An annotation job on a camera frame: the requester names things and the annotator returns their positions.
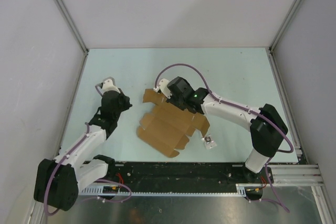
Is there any brown cardboard box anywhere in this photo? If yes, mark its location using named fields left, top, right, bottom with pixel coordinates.
left=136, top=89, right=210, bottom=158

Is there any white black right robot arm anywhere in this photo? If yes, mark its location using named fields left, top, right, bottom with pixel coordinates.
left=158, top=77, right=288, bottom=183

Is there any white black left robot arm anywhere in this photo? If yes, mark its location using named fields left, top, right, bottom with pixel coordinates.
left=34, top=88, right=132, bottom=211

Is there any small clear plastic packet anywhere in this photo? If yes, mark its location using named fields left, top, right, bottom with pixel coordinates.
left=202, top=135, right=217, bottom=150

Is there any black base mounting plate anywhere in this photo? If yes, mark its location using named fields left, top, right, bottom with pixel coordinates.
left=113, top=162, right=274, bottom=184

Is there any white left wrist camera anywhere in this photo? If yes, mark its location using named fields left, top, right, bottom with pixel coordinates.
left=101, top=77, right=120, bottom=93

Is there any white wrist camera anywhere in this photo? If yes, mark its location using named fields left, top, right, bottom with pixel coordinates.
left=101, top=77, right=120, bottom=93
left=153, top=78, right=172, bottom=99

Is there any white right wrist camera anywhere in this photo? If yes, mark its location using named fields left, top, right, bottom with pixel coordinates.
left=153, top=78, right=172, bottom=99

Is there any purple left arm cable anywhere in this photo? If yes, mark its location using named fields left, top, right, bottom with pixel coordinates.
left=43, top=83, right=132, bottom=217

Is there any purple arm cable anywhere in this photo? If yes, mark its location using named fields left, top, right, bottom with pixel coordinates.
left=43, top=83, right=132, bottom=217
left=154, top=63, right=294, bottom=213

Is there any grey slotted cable duct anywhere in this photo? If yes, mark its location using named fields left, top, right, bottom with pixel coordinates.
left=79, top=183, right=261, bottom=197

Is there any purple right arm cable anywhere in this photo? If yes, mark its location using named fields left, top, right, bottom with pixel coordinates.
left=154, top=63, right=294, bottom=213

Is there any aluminium rail right side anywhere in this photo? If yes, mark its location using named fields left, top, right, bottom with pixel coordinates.
left=266, top=48, right=305, bottom=158

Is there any aluminium corner post left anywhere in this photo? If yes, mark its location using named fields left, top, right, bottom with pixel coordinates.
left=54, top=0, right=89, bottom=55

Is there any aluminium corner post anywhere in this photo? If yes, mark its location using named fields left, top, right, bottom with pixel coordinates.
left=54, top=0, right=89, bottom=55
left=269, top=0, right=304, bottom=53

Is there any aluminium front rail profile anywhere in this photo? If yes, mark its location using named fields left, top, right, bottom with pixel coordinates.
left=270, top=164, right=324, bottom=186

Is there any aluminium corner post right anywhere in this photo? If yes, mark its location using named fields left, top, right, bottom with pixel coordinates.
left=269, top=0, right=304, bottom=53

